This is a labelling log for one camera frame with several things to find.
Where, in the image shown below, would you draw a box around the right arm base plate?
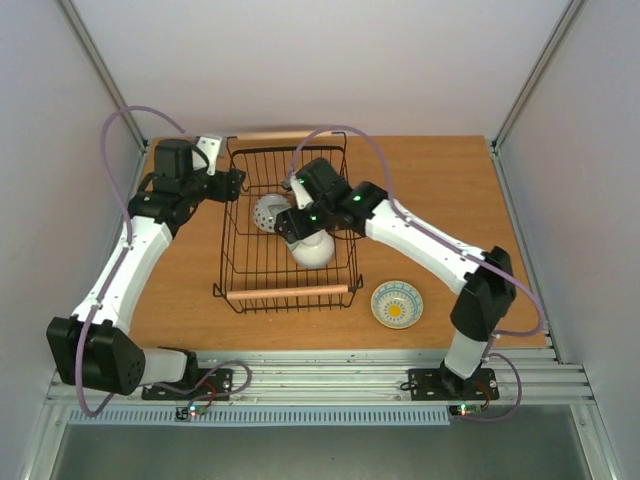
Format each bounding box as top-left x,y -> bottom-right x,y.
399,367 -> 500,401

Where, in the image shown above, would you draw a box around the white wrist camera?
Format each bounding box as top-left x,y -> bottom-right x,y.
283,176 -> 314,210
192,136 -> 224,176

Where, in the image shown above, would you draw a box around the yellow rimmed bowl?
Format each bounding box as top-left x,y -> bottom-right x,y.
370,280 -> 424,330

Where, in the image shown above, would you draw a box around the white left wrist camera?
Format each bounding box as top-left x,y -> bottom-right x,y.
192,136 -> 224,176

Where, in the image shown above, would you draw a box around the white ceramic bowl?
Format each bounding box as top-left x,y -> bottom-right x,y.
287,230 -> 335,269

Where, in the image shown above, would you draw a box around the black wire dish rack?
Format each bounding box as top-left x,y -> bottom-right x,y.
211,130 -> 364,315

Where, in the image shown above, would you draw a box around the white bowl brown diamonds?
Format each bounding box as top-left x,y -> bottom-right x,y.
253,194 -> 291,233

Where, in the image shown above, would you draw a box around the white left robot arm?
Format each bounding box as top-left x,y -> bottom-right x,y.
46,168 -> 246,398

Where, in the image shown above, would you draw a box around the grey slotted cable duct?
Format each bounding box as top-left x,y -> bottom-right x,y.
68,405 -> 450,428

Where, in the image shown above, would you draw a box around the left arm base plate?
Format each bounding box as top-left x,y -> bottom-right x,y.
141,368 -> 234,401

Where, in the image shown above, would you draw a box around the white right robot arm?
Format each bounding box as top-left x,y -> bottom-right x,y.
275,158 -> 516,397

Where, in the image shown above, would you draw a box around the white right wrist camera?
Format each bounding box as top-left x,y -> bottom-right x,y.
283,176 -> 314,210

